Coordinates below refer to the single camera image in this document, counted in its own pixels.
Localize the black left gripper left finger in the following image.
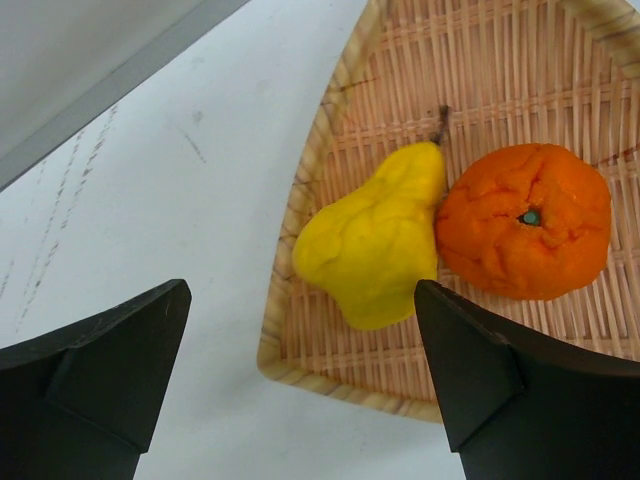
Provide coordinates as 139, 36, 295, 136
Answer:
1, 279, 192, 479

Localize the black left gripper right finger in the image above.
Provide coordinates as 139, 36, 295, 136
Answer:
414, 280, 639, 479

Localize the fake orange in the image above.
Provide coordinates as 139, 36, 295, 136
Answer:
435, 143, 612, 300

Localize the fake yellow pear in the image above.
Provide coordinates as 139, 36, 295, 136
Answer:
291, 106, 450, 331

